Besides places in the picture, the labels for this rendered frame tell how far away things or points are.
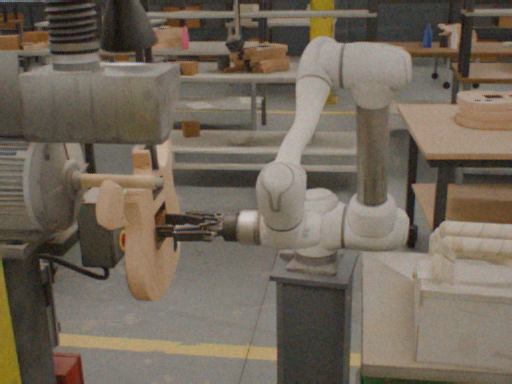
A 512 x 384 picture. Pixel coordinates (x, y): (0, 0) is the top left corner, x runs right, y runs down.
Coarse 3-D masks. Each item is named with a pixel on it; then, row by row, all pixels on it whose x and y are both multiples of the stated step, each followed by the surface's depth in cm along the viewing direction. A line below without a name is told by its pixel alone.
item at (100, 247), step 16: (96, 192) 189; (80, 224) 184; (96, 224) 183; (80, 240) 186; (96, 240) 185; (112, 240) 185; (48, 256) 187; (96, 256) 187; (112, 256) 186; (80, 272) 190
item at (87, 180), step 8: (88, 176) 157; (96, 176) 157; (104, 176) 156; (112, 176) 156; (120, 176) 156; (128, 176) 156; (136, 176) 155; (144, 176) 155; (152, 176) 155; (88, 184) 157; (96, 184) 156; (120, 184) 155; (128, 184) 155; (136, 184) 155; (144, 184) 155; (152, 184) 154
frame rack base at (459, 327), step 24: (456, 264) 145; (480, 264) 145; (432, 288) 135; (456, 288) 135; (480, 288) 135; (504, 288) 134; (432, 312) 135; (456, 312) 134; (480, 312) 133; (504, 312) 132; (432, 336) 137; (456, 336) 136; (480, 336) 135; (504, 336) 134; (432, 360) 139; (456, 360) 138; (480, 360) 137; (504, 360) 136
